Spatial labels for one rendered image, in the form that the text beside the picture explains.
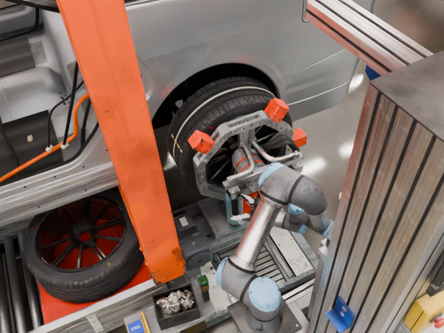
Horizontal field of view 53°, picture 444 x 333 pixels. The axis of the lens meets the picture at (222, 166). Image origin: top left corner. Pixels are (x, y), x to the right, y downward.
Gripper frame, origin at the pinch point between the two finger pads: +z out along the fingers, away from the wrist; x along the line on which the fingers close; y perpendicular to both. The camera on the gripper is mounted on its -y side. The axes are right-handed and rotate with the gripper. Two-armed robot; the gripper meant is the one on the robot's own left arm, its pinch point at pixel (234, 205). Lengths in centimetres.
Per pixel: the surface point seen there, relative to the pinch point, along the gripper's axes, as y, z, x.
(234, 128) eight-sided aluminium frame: -28.9, 7.3, 22.2
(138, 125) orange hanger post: -74, 21, -31
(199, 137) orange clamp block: -29.3, 20.6, 11.2
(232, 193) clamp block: -11.7, 0.2, -2.3
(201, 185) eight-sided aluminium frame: 1.8, 21.1, 7.8
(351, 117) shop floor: 83, -40, 174
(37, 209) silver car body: 4, 95, -30
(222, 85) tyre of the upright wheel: -35, 21, 44
